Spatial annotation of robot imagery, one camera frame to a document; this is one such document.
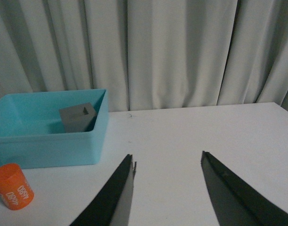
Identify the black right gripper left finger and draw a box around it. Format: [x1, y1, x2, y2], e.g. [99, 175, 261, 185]
[71, 154, 136, 226]

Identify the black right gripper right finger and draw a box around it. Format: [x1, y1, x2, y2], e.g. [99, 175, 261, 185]
[201, 151, 288, 226]

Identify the gray block with square hole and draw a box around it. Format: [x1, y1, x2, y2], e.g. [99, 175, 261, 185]
[59, 103, 97, 133]

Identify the orange cylinder part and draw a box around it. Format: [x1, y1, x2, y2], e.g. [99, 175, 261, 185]
[0, 163, 34, 210]

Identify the blue plastic box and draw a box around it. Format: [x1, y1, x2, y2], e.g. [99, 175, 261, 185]
[0, 89, 109, 169]

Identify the white curtain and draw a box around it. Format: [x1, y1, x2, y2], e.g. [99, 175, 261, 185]
[0, 0, 288, 111]

